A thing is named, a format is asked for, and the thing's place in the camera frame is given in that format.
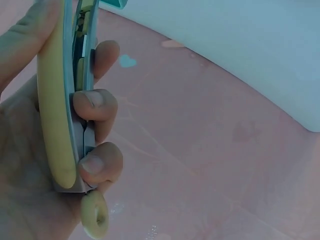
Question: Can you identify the person's left hand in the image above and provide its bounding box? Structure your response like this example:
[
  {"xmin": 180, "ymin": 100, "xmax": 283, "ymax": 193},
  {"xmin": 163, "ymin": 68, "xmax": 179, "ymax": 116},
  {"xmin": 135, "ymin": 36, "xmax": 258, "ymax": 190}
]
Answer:
[{"xmin": 0, "ymin": 0, "xmax": 124, "ymax": 240}]

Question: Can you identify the yellow and grey hinged tool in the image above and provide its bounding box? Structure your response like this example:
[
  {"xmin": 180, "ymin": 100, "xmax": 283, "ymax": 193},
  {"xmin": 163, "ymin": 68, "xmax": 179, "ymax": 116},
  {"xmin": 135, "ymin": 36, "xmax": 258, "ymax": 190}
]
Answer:
[{"xmin": 36, "ymin": 0, "xmax": 110, "ymax": 240}]

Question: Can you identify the teal plastic object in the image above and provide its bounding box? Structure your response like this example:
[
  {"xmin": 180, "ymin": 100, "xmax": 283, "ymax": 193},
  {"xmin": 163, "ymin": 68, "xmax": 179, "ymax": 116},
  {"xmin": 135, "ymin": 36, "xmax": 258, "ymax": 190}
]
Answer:
[{"xmin": 99, "ymin": 0, "xmax": 129, "ymax": 10}]

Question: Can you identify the white board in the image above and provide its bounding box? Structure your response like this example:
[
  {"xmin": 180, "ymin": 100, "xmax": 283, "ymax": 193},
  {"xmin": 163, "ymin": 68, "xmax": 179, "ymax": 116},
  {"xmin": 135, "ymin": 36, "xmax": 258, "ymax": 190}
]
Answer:
[{"xmin": 99, "ymin": 0, "xmax": 320, "ymax": 133}]

